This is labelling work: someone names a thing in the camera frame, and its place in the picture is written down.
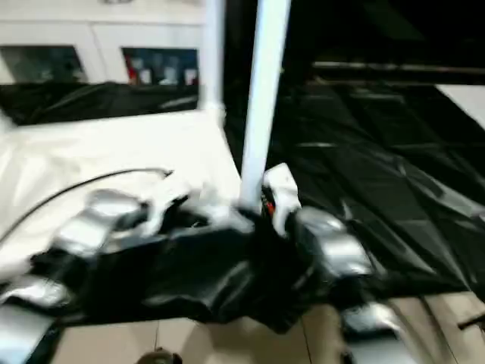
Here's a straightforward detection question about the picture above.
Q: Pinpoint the white plastic table top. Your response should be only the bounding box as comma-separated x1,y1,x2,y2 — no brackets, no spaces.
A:
0,101,255,286

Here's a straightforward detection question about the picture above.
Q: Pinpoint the white plastic table leg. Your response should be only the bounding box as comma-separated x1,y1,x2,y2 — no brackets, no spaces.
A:
237,0,292,210
202,0,227,115
0,105,19,133

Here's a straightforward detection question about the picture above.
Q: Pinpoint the black plastic mat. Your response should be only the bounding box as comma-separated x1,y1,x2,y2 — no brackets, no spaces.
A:
0,79,485,335

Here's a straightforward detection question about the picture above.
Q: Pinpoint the dark rounded robot foot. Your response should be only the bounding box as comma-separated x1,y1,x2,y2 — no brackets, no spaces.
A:
139,347,183,364

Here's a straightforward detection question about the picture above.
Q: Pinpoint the red box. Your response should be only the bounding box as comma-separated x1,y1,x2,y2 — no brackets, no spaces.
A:
127,58,140,86

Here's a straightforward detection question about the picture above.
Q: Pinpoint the white glass-door cabinet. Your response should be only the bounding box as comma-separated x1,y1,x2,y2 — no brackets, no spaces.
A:
0,0,208,89

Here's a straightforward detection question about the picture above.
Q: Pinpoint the large black box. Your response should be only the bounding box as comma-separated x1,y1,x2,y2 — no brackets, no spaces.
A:
219,0,485,85

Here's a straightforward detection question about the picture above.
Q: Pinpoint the grey flat board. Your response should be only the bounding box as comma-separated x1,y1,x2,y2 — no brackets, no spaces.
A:
434,84,485,133

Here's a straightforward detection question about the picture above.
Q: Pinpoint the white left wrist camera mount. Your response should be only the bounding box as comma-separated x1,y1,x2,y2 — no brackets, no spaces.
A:
142,176,191,233

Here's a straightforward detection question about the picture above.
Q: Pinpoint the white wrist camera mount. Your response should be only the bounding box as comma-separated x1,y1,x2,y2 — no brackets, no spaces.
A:
142,176,191,233
261,162,303,239

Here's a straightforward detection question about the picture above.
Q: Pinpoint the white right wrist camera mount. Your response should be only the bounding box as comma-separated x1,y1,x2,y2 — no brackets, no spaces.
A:
261,162,303,239

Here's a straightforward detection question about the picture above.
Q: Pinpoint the dark horizontal metal rail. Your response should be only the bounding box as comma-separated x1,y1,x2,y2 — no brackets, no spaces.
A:
312,60,485,77

